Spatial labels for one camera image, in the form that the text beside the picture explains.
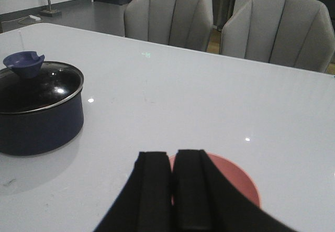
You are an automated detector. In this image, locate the glass lid with blue knob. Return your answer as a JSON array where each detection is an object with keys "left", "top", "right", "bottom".
[{"left": 1, "top": 51, "right": 84, "bottom": 115}]

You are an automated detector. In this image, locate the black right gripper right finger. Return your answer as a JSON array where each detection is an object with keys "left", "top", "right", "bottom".
[{"left": 173, "top": 150, "right": 292, "bottom": 231}]

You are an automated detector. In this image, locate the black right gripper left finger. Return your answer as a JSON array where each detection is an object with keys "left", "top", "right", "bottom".
[{"left": 95, "top": 151, "right": 172, "bottom": 231}]

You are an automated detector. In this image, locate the left grey upholstered chair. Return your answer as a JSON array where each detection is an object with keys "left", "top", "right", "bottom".
[{"left": 124, "top": 0, "right": 213, "bottom": 51}]

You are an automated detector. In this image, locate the pink bowl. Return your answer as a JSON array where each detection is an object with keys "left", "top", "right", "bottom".
[{"left": 170, "top": 150, "right": 261, "bottom": 222}]

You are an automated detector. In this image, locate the right grey upholstered chair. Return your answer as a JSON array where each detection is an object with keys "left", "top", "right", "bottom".
[{"left": 220, "top": 0, "right": 334, "bottom": 73}]

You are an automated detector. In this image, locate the dark blue saucepan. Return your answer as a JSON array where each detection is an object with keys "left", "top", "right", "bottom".
[{"left": 0, "top": 61, "right": 85, "bottom": 156}]

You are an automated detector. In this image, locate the floor lamp stand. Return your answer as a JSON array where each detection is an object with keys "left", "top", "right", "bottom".
[{"left": 39, "top": 0, "right": 62, "bottom": 17}]

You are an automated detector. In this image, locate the grey upholstered chair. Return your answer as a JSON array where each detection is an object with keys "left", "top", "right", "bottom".
[
  {"left": 124, "top": 0, "right": 213, "bottom": 51},
  {"left": 220, "top": 0, "right": 334, "bottom": 73}
]

